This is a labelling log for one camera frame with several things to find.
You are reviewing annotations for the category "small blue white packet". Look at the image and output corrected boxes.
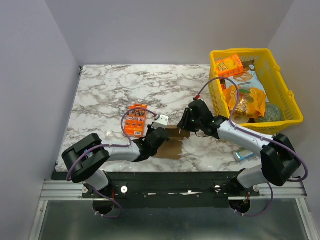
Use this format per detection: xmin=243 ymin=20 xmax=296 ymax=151
xmin=233 ymin=148 xmax=255 ymax=162

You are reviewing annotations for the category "orange product box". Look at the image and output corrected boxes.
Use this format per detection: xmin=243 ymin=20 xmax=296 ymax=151
xmin=124 ymin=103 xmax=148 ymax=138

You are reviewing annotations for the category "orange candy bag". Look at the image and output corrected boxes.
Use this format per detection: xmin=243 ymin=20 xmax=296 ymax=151
xmin=223 ymin=85 xmax=267 ymax=119

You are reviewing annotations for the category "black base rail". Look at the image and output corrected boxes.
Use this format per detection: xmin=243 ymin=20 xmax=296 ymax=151
xmin=77 ymin=171 xmax=260 ymax=212

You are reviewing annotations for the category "yellow plastic basket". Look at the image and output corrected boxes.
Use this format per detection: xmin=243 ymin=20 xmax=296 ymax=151
xmin=208 ymin=48 xmax=304 ymax=135

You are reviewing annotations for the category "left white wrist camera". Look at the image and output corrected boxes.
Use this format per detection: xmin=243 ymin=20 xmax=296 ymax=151
xmin=151 ymin=114 xmax=169 ymax=130

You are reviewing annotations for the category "orange snack box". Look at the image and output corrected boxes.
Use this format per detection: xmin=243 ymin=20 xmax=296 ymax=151
xmin=215 ymin=54 xmax=244 ymax=78

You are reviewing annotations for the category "green mesh sponge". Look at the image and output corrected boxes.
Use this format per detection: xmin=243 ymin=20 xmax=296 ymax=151
xmin=254 ymin=102 xmax=284 ymax=123

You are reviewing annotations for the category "brown cardboard box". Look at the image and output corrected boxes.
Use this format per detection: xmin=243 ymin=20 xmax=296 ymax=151
xmin=153 ymin=125 xmax=191 ymax=160

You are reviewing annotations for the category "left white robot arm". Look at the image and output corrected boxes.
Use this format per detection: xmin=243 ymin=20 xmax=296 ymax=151
xmin=61 ymin=127 xmax=170 ymax=198

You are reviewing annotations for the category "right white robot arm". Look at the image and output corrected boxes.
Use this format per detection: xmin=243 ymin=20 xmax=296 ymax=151
xmin=177 ymin=99 xmax=301 ymax=196

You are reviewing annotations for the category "blue flat packet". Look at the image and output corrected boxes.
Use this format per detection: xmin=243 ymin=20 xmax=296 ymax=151
xmin=84 ymin=149 xmax=93 ymax=159

